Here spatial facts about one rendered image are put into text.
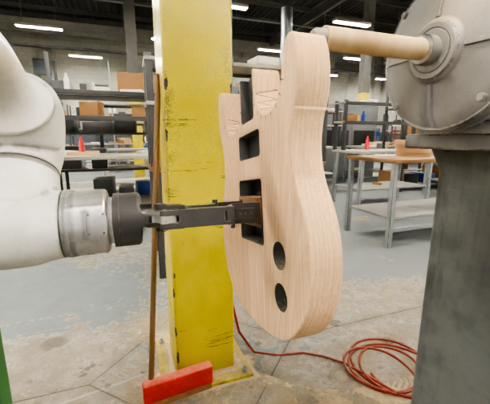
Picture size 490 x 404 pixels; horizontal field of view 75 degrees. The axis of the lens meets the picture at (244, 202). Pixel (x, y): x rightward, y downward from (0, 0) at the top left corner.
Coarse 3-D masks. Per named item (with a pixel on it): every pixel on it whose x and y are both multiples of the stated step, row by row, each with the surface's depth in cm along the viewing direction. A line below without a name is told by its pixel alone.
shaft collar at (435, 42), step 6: (420, 36) 51; (426, 36) 50; (432, 36) 49; (438, 36) 50; (432, 42) 49; (438, 42) 49; (432, 48) 49; (438, 48) 49; (432, 54) 49; (438, 54) 50; (414, 60) 52; (420, 60) 51; (426, 60) 50; (432, 60) 50
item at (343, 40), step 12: (336, 36) 44; (348, 36) 44; (360, 36) 45; (372, 36) 46; (384, 36) 46; (396, 36) 47; (408, 36) 49; (336, 48) 45; (348, 48) 45; (360, 48) 46; (372, 48) 46; (384, 48) 47; (396, 48) 48; (408, 48) 48; (420, 48) 49
